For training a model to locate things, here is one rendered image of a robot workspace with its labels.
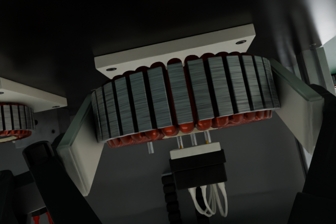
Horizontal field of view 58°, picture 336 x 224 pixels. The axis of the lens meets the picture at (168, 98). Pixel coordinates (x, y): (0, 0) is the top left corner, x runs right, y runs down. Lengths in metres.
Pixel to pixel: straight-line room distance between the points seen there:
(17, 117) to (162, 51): 0.19
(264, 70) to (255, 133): 0.44
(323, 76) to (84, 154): 0.37
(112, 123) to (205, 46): 0.15
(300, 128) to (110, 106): 0.10
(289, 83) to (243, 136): 0.44
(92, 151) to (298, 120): 0.11
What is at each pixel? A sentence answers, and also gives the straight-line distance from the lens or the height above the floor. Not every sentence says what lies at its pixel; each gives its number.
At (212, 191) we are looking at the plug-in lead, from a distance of 0.52.
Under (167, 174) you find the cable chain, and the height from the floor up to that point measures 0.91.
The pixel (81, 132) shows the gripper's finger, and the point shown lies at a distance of 0.17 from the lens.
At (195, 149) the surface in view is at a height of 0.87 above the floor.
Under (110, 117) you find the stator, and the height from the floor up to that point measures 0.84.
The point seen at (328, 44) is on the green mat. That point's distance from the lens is 0.58.
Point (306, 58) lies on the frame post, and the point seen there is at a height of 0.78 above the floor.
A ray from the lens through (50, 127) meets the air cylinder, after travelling 0.52.
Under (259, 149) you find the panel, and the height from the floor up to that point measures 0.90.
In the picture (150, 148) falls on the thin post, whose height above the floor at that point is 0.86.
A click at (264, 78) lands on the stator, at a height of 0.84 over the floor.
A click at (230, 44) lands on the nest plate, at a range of 0.30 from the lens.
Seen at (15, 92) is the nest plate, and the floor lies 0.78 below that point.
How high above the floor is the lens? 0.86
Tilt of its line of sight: 9 degrees down
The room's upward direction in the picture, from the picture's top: 169 degrees clockwise
